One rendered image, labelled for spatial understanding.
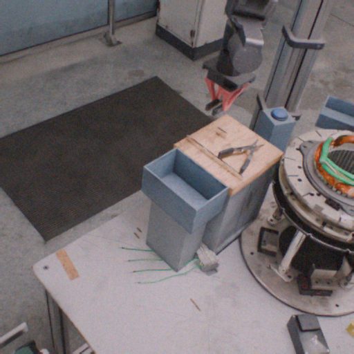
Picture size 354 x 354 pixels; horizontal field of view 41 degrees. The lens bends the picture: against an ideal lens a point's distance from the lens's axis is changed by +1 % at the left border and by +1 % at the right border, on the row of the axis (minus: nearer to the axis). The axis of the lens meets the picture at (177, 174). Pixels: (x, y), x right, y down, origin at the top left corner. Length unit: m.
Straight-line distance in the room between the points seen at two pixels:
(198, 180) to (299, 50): 0.54
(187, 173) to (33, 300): 1.15
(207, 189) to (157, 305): 0.31
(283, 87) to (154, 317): 0.79
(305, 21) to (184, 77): 1.97
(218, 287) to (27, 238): 1.24
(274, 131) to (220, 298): 0.47
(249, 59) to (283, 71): 0.58
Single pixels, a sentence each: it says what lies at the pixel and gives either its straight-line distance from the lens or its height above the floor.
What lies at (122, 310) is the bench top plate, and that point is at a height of 0.78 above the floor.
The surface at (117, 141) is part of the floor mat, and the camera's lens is 2.69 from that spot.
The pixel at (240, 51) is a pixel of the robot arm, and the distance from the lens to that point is 0.89.
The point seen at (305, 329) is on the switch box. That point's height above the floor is 0.84.
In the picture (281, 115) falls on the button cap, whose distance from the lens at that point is 1.33.
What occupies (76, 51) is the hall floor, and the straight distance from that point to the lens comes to 3.46.
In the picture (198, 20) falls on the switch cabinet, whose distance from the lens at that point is 3.34.
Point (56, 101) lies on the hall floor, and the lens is 2.99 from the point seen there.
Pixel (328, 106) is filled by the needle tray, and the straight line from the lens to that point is 1.46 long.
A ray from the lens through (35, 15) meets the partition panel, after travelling 3.16.
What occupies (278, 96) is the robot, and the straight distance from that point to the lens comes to 1.52.
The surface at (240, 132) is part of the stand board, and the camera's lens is 1.20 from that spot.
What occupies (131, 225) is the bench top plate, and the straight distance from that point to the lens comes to 1.31.
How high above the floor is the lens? 1.81
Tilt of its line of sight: 45 degrees down
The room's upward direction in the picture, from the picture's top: 10 degrees clockwise
